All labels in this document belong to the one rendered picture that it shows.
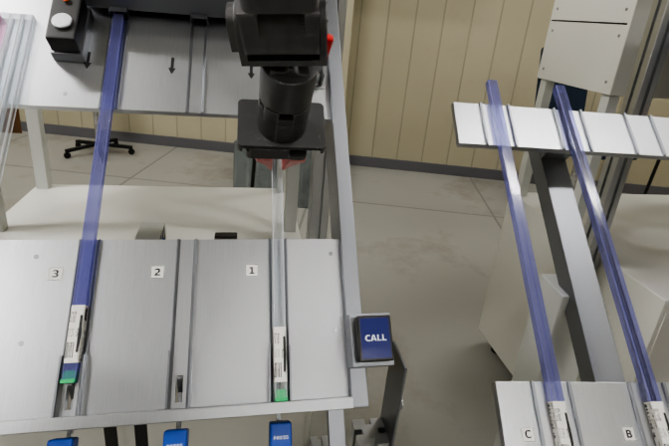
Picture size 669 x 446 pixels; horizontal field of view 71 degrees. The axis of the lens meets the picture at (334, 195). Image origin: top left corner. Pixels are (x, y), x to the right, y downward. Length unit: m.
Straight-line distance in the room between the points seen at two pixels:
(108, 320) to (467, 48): 3.42
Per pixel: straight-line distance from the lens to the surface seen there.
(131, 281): 0.61
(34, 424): 0.59
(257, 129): 0.56
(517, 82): 3.88
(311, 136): 0.56
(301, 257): 0.61
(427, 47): 3.72
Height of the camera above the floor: 1.13
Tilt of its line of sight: 21 degrees down
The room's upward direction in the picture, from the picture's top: 5 degrees clockwise
